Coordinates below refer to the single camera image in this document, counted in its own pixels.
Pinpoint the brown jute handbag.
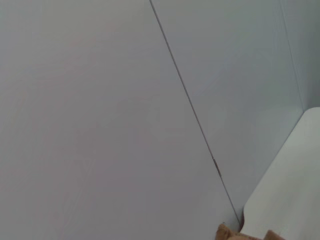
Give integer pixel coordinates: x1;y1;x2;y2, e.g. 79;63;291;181
216;222;286;240

